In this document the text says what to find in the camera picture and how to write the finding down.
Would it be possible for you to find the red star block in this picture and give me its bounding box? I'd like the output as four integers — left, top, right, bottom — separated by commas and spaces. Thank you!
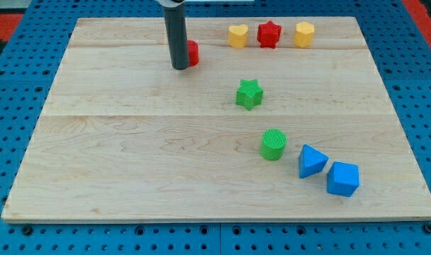
257, 21, 282, 49

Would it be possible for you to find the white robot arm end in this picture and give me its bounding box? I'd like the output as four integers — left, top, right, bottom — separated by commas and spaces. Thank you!
157, 0, 185, 8

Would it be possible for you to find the green cylinder block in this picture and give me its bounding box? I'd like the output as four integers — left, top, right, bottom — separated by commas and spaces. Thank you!
260, 129, 287, 161

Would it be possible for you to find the red cylinder block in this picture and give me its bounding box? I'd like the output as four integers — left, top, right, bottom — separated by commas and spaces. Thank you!
187, 40, 200, 67

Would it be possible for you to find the light wooden board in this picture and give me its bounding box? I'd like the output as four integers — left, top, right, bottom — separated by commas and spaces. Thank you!
1, 16, 431, 224

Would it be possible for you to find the blue cube block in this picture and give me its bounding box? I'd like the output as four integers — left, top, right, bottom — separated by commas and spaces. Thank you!
327, 161, 359, 197

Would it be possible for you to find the green star block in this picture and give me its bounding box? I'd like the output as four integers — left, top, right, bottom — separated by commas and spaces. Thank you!
235, 79, 264, 111

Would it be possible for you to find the blue triangle block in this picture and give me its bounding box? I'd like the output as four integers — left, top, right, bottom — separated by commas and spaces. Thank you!
298, 144, 329, 179

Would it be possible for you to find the yellow hexagon block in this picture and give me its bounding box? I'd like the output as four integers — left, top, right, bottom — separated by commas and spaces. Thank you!
293, 21, 315, 48

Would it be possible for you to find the yellow heart block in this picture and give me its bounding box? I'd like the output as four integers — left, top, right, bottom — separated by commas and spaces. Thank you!
228, 24, 249, 49

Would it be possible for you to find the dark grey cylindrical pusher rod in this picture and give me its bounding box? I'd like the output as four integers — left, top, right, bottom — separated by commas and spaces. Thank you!
162, 4, 189, 70

